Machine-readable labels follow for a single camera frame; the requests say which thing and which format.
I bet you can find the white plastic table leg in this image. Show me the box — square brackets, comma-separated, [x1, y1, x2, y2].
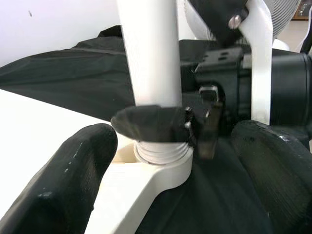
[116, 0, 194, 166]

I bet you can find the white floor fan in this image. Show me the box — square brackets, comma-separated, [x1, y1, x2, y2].
[176, 0, 312, 53]

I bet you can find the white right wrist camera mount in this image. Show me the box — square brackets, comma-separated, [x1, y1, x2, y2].
[187, 0, 273, 125]

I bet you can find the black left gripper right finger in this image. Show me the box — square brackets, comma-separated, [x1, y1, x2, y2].
[230, 119, 312, 234]

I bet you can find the black cloth cover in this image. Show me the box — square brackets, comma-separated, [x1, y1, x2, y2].
[0, 24, 312, 234]

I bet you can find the white plastic ribbed table top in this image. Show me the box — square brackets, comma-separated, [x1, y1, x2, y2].
[0, 88, 193, 234]

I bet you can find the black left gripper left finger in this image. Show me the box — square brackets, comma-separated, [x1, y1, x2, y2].
[0, 123, 119, 234]

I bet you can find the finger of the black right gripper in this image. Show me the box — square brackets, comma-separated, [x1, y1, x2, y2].
[111, 104, 196, 145]

